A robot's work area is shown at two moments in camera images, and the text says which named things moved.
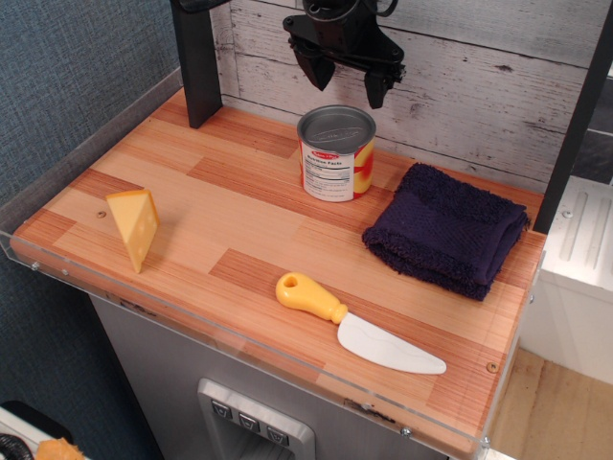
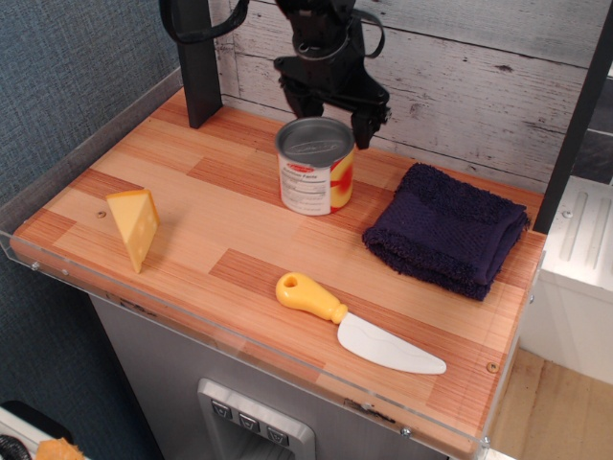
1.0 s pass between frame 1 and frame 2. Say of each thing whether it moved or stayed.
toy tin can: moved
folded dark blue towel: stayed
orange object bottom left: stayed
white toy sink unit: stayed
